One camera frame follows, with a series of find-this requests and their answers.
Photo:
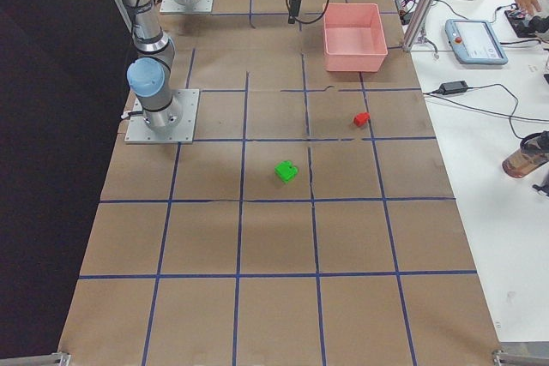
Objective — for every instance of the green toy block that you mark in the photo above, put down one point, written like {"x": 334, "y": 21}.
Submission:
{"x": 286, "y": 171}

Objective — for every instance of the pink plastic box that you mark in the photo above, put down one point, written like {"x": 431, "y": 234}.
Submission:
{"x": 353, "y": 38}

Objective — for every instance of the red toy block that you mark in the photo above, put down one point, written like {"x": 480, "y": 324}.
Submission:
{"x": 361, "y": 119}

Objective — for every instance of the robot teach pendant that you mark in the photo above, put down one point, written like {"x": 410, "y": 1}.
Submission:
{"x": 474, "y": 42}

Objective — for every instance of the black power adapter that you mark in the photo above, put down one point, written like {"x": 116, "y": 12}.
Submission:
{"x": 452, "y": 87}

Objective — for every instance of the brown paper table cover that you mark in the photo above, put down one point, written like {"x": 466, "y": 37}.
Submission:
{"x": 201, "y": 255}

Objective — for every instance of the brown water bottle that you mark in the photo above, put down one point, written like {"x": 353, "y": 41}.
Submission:
{"x": 531, "y": 154}

